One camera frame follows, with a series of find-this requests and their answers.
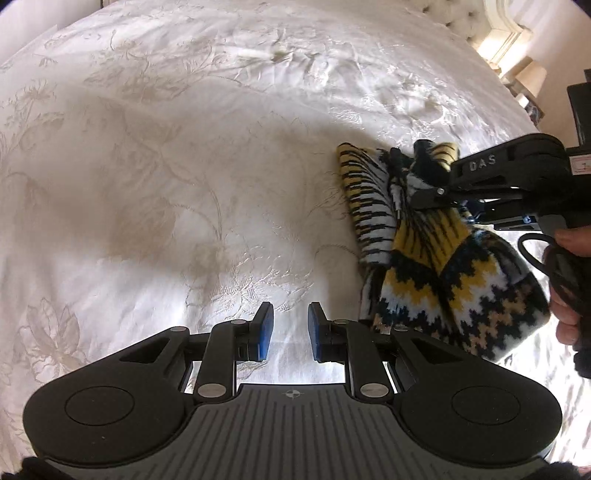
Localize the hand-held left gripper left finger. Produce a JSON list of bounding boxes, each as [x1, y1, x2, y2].
[[118, 302, 275, 402]]

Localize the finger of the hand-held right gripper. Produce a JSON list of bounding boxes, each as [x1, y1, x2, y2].
[[409, 185, 462, 211]]

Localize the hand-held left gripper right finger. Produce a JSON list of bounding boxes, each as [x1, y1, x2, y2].
[[307, 302, 474, 402]]

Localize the navy yellow patterned knit sweater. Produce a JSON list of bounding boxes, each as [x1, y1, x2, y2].
[[336, 138, 551, 363]]

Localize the person's right hand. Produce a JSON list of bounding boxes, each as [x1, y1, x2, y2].
[[542, 228, 591, 346]]

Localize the cream lamp shade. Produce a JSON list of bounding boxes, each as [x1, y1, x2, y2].
[[512, 60, 548, 96]]

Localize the white tufted headboard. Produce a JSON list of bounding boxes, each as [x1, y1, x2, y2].
[[418, 0, 491, 48]]

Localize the white embroidered bedspread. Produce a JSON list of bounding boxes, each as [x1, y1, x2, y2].
[[0, 0, 591, 480]]

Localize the black cable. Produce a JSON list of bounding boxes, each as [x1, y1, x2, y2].
[[517, 233, 583, 317]]

